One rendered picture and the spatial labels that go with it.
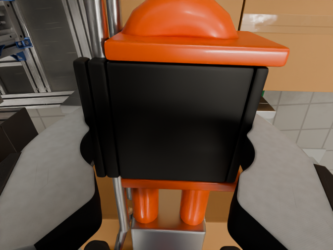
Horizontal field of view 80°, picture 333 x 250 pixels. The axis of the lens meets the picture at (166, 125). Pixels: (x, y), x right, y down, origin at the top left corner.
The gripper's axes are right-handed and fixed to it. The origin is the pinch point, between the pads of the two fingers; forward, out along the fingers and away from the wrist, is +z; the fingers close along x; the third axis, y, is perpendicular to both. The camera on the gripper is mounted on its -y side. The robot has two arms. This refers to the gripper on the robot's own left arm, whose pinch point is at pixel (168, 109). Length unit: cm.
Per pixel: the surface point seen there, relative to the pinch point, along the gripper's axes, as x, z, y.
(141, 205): -1.8, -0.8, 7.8
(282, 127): 80, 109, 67
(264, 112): 31, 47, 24
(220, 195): 12.5, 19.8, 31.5
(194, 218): 2.4, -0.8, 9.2
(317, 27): 42, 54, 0
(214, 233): 10.6, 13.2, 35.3
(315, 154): 111, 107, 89
